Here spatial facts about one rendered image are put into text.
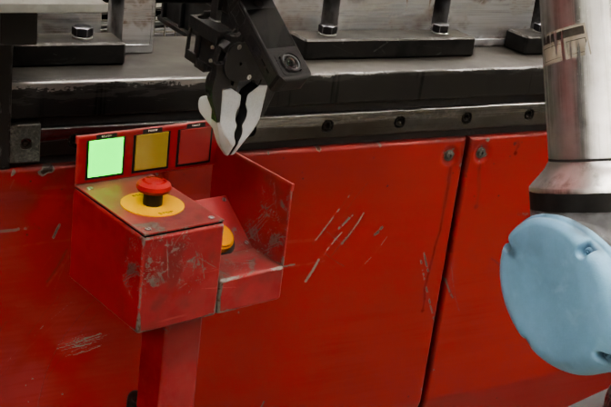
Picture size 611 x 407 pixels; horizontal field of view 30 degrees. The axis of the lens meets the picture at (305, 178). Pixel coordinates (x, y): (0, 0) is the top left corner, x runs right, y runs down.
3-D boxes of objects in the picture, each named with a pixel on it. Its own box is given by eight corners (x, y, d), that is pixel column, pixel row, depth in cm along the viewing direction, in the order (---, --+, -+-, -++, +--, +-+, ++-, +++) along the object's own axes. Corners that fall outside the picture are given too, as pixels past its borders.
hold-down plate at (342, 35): (303, 60, 160) (305, 39, 159) (285, 50, 165) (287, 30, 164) (473, 56, 175) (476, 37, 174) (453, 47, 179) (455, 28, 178)
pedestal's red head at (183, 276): (136, 335, 125) (147, 183, 119) (67, 277, 136) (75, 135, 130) (281, 299, 137) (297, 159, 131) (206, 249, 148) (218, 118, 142)
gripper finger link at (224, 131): (206, 138, 136) (216, 65, 132) (234, 158, 132) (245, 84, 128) (184, 141, 134) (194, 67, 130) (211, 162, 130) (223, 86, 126)
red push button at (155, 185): (145, 218, 126) (148, 188, 125) (127, 205, 129) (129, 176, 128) (176, 213, 129) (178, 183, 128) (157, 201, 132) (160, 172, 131)
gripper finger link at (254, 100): (227, 135, 138) (238, 64, 134) (255, 155, 134) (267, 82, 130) (206, 138, 136) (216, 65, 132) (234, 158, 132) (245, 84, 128)
